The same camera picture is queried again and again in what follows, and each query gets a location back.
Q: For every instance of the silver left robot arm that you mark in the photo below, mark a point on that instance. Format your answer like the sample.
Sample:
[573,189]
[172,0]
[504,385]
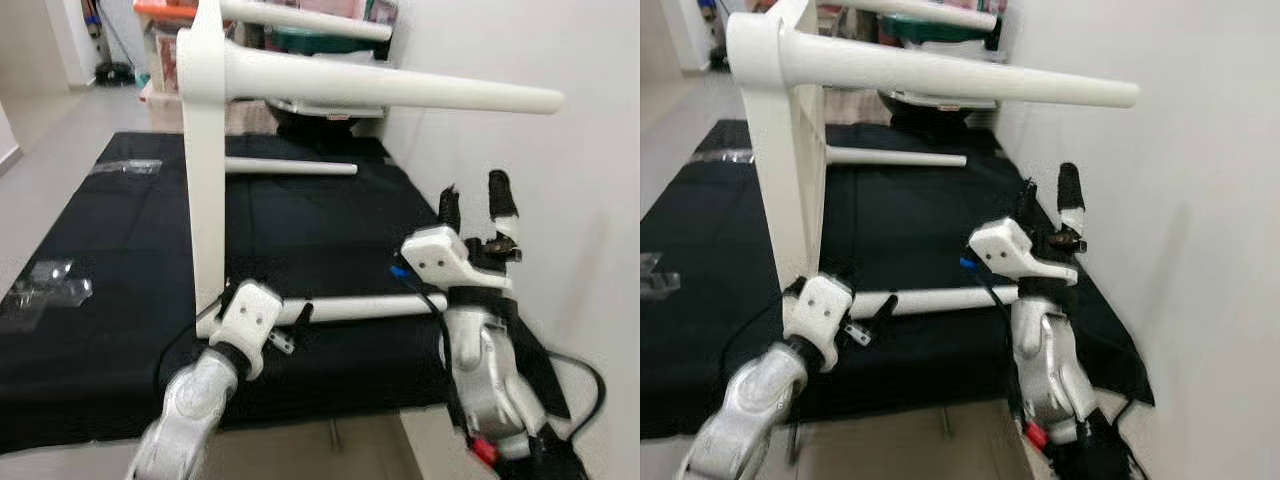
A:
[190,400]
[745,400]

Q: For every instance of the metal folding table leg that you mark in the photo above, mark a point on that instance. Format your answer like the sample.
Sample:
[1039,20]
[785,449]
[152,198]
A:
[335,435]
[945,425]

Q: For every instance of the black round pan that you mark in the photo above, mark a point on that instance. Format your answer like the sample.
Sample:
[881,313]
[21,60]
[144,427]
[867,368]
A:
[320,128]
[930,118]

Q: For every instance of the black tablecloth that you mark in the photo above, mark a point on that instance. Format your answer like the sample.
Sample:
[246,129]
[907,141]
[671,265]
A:
[120,360]
[720,340]

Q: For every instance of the crumpled clear tape patch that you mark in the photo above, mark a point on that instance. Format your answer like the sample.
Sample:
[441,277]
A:
[655,280]
[50,290]

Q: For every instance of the green lidded pot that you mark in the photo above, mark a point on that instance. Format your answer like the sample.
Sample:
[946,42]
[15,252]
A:
[320,45]
[950,36]

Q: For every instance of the clear tape strip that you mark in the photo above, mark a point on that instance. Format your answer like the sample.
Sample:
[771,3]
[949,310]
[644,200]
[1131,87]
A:
[720,156]
[125,167]

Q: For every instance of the beige textured cloth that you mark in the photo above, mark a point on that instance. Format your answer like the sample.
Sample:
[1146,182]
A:
[160,110]

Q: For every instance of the red printed cardboard box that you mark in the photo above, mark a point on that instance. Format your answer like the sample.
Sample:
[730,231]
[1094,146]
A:
[165,60]

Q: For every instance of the black round floor device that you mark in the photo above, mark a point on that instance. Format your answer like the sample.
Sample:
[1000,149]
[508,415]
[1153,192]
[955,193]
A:
[113,72]

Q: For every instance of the orange plastic lid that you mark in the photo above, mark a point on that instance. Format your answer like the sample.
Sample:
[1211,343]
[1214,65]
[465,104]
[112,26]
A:
[165,7]

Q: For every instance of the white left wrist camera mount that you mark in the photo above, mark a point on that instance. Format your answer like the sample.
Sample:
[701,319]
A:
[250,315]
[820,305]

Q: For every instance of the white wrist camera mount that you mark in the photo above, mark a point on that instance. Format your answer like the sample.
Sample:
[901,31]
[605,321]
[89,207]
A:
[1010,245]
[820,305]
[440,255]
[250,315]

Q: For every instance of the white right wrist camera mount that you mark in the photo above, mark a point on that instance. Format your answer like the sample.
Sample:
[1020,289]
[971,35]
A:
[440,255]
[1010,245]

